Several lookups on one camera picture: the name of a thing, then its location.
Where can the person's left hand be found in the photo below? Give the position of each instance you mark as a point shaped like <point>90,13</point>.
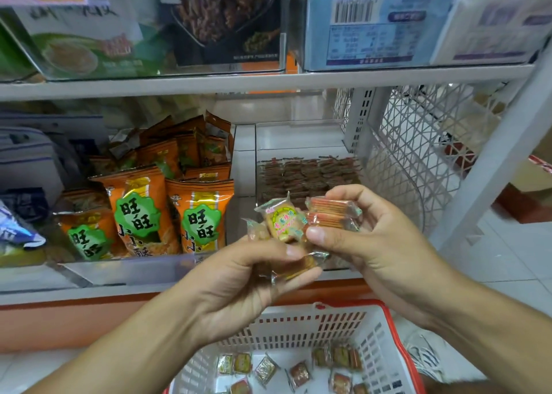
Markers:
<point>233,286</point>

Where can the person's right hand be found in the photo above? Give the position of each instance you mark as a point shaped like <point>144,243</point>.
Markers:
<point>392,251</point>

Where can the white basket with red rim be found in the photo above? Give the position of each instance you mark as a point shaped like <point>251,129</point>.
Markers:
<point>384,338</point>

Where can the bundle of snack packets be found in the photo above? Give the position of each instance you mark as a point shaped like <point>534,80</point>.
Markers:
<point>298,221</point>

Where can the pile of small snack packets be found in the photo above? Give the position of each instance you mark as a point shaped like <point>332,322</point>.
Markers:
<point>293,368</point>

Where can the row of small snack packets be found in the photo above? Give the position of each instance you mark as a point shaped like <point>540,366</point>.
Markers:
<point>298,175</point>

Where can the white metal shelf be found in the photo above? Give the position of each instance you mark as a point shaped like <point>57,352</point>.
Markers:
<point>259,81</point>

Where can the person's right shoe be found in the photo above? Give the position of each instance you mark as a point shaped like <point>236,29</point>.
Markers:
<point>427,355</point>

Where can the clear plastic shelf front guard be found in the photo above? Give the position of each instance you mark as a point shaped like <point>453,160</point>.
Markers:
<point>112,270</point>

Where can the orange shelf base panel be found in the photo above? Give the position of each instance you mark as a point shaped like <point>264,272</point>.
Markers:
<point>69,320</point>

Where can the white perforated side panel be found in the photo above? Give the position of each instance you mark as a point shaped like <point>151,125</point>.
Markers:
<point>423,152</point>

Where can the group of orange snack bags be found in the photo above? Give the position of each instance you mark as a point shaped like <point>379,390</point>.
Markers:
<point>151,208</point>

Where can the brown cardboard box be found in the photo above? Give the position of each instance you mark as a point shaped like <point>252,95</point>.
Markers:
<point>530,187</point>

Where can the blue white snack bag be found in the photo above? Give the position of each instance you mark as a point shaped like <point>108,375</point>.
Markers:
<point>17,227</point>

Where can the blue product box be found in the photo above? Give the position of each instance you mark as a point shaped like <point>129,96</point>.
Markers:
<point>375,27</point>

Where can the black product box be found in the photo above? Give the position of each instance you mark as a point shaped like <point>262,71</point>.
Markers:
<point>224,19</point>

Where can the green white product box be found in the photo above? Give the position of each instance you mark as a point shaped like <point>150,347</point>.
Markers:
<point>91,36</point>

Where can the dark green product bag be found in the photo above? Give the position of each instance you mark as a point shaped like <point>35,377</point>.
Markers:
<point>13,53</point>

